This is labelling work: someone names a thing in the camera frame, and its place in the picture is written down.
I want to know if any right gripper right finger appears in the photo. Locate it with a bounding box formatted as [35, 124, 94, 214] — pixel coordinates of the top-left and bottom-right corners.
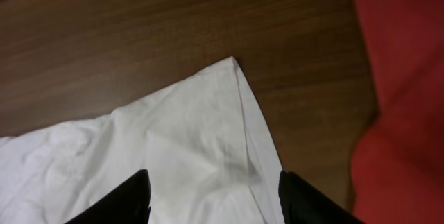
[278, 171, 364, 224]

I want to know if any white t-shirt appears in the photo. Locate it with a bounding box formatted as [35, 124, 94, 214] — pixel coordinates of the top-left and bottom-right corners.
[1, 58, 284, 223]

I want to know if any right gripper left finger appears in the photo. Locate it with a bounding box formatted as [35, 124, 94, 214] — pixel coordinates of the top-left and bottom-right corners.
[66, 169, 151, 224]

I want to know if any red t-shirt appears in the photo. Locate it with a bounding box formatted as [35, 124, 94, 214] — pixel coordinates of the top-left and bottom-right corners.
[351, 0, 443, 223]

